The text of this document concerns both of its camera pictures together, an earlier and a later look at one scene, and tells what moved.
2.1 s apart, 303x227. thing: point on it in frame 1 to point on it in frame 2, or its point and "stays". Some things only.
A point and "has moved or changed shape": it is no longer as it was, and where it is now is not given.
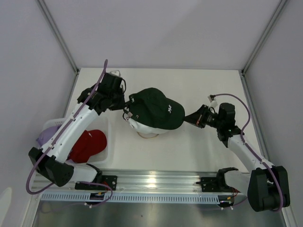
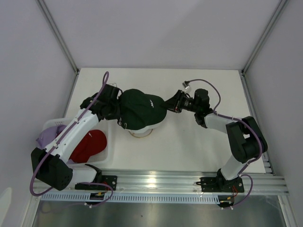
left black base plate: x=111 y=180 stays
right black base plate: x=215 y=184 stays
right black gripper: x=197 y=118 to x=173 y=104
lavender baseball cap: x=45 y=135 stays
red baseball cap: x=91 y=142 stays
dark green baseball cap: x=152 y=108 has moved or changed shape
